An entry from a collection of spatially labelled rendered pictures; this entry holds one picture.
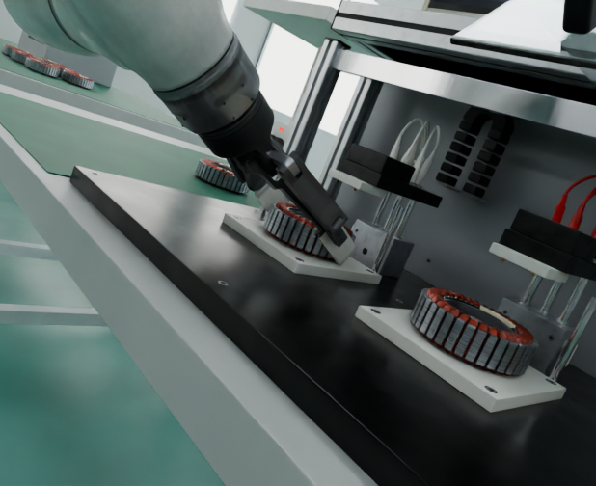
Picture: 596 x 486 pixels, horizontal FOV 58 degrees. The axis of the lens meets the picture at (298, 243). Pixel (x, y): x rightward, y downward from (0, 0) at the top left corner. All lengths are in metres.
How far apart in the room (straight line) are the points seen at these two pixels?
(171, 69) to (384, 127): 0.55
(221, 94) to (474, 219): 0.46
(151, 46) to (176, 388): 0.26
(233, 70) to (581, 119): 0.36
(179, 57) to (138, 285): 0.19
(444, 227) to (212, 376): 0.56
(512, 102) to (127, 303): 0.46
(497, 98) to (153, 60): 0.39
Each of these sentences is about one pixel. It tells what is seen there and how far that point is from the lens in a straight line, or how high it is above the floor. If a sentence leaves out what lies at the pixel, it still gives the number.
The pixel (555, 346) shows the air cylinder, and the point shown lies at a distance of 0.63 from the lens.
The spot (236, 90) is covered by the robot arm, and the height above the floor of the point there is 0.92.
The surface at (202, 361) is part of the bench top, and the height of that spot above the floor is 0.75.
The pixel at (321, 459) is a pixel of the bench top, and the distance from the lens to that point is 0.33.
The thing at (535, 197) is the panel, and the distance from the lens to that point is 0.80.
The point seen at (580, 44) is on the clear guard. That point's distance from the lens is 0.39.
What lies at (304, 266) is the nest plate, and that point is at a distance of 0.58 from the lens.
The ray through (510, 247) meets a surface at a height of 0.88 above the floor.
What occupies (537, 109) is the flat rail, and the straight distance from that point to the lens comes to 0.65.
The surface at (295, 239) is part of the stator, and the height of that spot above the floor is 0.79.
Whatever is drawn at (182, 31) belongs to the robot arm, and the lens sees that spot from 0.46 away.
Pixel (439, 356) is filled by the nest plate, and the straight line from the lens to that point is 0.47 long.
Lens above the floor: 0.91
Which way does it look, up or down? 11 degrees down
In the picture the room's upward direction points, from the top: 22 degrees clockwise
